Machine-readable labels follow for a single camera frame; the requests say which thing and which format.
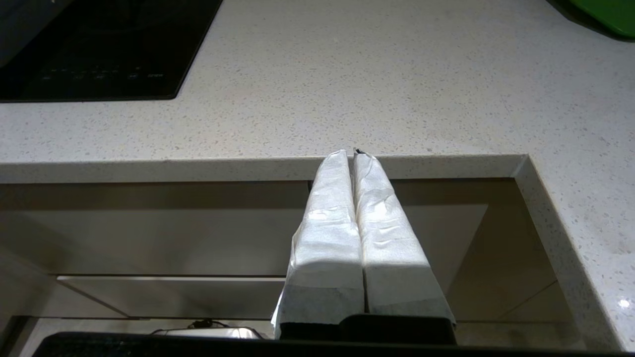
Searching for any green plastic tray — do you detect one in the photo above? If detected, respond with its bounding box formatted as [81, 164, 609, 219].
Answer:
[568, 0, 635, 39]

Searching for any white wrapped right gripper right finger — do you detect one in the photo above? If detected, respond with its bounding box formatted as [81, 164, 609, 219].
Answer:
[353, 151, 456, 328]

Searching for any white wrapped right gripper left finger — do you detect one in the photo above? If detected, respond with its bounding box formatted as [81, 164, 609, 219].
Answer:
[271, 149, 367, 340]

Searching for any silver robot base part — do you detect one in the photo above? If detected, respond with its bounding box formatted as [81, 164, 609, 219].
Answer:
[150, 325, 263, 341]

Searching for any black induction cooktop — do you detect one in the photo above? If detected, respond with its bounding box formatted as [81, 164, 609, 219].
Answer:
[0, 0, 223, 103]

